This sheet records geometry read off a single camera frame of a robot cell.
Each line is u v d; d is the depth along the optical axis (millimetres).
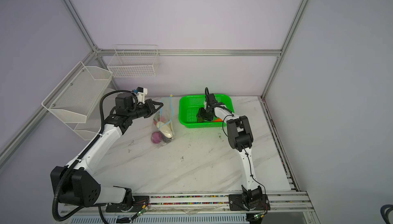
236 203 732
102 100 611
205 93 882
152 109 675
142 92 717
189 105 1137
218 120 1031
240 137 616
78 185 396
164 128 882
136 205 733
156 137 910
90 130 743
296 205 742
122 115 603
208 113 843
